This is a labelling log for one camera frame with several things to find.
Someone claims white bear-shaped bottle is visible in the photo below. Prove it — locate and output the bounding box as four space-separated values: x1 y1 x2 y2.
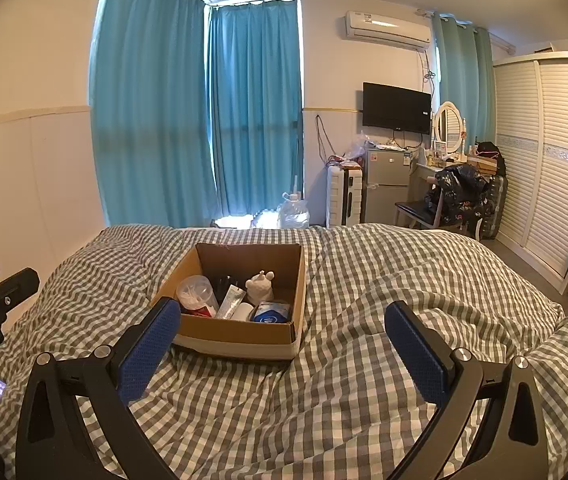
245 270 275 306

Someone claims black bag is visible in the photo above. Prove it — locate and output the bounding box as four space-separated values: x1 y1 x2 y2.
476 141 507 176

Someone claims white air conditioner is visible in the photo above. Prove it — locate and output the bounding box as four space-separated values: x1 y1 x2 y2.
345 10 432 52

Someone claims clear cotton swab jar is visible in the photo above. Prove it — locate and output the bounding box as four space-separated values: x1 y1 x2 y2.
176 275 221 317

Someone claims teal window curtain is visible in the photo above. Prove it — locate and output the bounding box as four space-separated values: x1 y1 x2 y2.
206 0 305 216

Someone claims black seat chair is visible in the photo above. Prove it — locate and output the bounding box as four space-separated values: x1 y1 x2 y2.
395 200 442 231

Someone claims clear water jug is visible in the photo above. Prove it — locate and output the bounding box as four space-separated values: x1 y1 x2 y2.
278 175 311 228

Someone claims grey mini fridge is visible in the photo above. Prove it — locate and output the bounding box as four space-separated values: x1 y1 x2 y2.
364 147 411 226

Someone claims blue white tissue packet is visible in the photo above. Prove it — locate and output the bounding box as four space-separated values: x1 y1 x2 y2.
251 301 292 325

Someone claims narrow teal curtain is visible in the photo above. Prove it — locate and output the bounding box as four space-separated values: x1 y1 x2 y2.
432 15 495 161

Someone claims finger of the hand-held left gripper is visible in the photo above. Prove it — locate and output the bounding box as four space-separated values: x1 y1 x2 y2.
0 267 41 321

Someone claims white oval mirror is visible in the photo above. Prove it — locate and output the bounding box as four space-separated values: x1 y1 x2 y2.
434 101 466 155

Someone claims white louvred wardrobe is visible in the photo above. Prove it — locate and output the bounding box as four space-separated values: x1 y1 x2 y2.
491 51 568 278

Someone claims wall cable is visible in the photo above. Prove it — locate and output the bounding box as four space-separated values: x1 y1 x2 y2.
316 114 332 161

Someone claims brown cardboard box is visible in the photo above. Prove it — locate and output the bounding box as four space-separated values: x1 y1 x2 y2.
150 242 307 361

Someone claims wide teal curtain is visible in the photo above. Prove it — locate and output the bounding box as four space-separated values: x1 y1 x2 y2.
89 0 217 228

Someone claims white dressing table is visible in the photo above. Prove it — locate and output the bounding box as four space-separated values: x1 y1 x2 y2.
414 162 447 183

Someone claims black wall television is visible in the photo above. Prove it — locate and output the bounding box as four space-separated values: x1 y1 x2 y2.
362 81 433 135

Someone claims white cream tube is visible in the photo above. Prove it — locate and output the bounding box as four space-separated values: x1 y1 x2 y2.
215 284 247 320

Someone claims clear plastic bag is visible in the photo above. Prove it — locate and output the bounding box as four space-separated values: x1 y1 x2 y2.
346 135 379 158

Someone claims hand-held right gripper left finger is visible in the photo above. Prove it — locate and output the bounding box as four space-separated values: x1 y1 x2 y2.
14 296 183 480

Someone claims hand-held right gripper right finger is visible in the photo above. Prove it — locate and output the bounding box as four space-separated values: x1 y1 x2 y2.
385 301 552 480

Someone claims dark hard suitcase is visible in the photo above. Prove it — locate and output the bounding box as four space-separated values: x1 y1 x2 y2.
476 175 508 241

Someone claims white ribbed suitcase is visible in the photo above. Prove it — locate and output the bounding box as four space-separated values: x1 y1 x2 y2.
326 165 366 228

